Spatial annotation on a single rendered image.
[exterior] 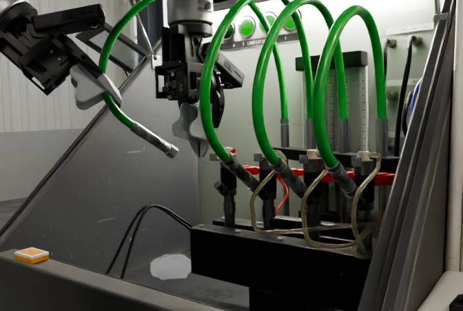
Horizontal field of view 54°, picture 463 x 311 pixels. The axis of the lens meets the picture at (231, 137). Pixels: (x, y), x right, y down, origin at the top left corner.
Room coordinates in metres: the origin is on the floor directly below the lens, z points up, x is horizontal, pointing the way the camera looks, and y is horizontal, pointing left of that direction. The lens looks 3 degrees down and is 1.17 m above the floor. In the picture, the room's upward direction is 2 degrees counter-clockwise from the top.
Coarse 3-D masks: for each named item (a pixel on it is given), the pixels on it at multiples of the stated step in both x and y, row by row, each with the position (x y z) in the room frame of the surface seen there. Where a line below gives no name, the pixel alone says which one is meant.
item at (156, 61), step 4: (132, 0) 1.03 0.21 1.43; (132, 4) 1.03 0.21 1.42; (136, 16) 1.03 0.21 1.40; (140, 20) 1.04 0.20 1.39; (140, 24) 1.04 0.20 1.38; (144, 32) 1.05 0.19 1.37; (144, 36) 1.05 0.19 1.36; (148, 40) 1.05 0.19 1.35; (148, 44) 1.05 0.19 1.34; (148, 48) 1.06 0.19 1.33; (152, 52) 1.06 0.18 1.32; (148, 56) 1.07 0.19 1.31; (152, 56) 1.06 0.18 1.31; (156, 56) 1.07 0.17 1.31; (160, 56) 1.08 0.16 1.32; (152, 60) 1.06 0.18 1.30; (156, 60) 1.07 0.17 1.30; (160, 60) 1.08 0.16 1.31; (152, 64) 1.06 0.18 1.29; (156, 64) 1.07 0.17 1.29; (160, 64) 1.08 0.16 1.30; (152, 68) 1.06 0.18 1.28
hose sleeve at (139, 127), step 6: (132, 126) 0.76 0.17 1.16; (138, 126) 0.76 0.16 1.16; (138, 132) 0.77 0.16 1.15; (144, 132) 0.77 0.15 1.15; (150, 132) 0.78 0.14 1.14; (144, 138) 0.77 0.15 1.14; (150, 138) 0.77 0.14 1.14; (156, 138) 0.78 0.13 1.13; (156, 144) 0.78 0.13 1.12; (162, 144) 0.78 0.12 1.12; (168, 144) 0.79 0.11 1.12; (162, 150) 0.79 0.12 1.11; (168, 150) 0.79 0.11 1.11
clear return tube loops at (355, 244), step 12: (372, 156) 0.62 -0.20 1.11; (264, 180) 0.64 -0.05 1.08; (360, 192) 0.54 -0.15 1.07; (252, 204) 0.61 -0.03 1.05; (252, 216) 0.61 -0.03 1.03; (300, 228) 0.62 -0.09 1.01; (312, 228) 0.62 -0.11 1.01; (324, 228) 0.61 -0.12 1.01; (336, 228) 0.61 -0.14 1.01; (372, 228) 0.59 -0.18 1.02; (360, 240) 0.52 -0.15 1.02; (372, 240) 0.59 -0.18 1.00; (372, 252) 0.59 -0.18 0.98
